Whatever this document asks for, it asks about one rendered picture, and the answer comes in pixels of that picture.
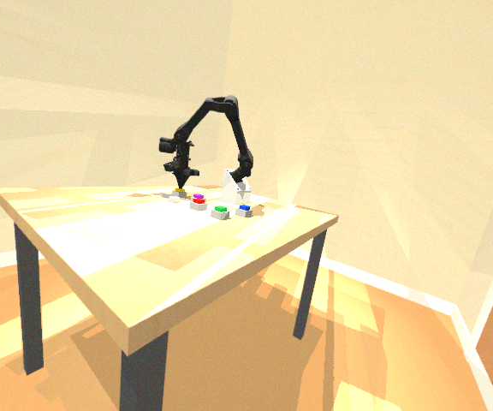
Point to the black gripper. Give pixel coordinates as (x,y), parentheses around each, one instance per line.
(182,175)

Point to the purple button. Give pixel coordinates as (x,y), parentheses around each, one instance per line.
(198,196)

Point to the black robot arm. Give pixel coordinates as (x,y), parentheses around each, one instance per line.
(227,105)

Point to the red button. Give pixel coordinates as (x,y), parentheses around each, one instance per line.
(198,205)

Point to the yellow button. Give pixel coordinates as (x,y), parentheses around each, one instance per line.
(180,192)

